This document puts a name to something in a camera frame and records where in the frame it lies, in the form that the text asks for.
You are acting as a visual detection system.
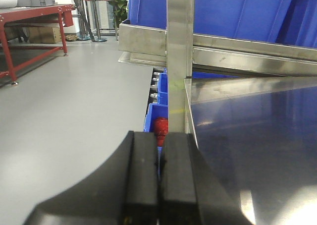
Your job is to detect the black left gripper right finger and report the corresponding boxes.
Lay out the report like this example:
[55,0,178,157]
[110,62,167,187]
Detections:
[159,132,250,225]

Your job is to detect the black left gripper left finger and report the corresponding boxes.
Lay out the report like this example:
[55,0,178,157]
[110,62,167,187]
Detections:
[24,131,159,225]

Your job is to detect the small blue parts bin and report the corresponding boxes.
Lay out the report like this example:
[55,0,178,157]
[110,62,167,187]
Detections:
[144,73,168,164]

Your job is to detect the red round object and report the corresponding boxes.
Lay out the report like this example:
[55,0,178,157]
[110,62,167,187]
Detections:
[154,117,168,136]

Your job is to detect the cardboard box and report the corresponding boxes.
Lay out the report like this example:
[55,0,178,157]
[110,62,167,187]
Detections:
[27,27,61,44]

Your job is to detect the blue crate left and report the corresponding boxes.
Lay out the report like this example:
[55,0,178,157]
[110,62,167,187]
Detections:
[128,0,292,43]

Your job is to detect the blue crate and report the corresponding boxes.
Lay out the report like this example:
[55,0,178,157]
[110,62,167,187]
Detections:
[276,0,317,48]
[128,0,292,43]

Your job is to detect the green potted plant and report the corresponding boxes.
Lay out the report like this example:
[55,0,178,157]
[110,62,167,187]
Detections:
[109,0,128,28]

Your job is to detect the blue crate right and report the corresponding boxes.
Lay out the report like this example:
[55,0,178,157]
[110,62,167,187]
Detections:
[276,0,317,48]

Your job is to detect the steel shelf front rail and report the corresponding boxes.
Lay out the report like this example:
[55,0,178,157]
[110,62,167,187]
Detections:
[118,23,317,77]

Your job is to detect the stanchion post with base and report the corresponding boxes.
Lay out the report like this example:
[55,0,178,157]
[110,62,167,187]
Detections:
[81,0,107,43]

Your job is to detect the red metal workbench frame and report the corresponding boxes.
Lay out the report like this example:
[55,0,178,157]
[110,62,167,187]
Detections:
[0,4,75,86]

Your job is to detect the steel shelf upright post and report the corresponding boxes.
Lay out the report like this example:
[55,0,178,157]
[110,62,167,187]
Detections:
[166,0,195,133]

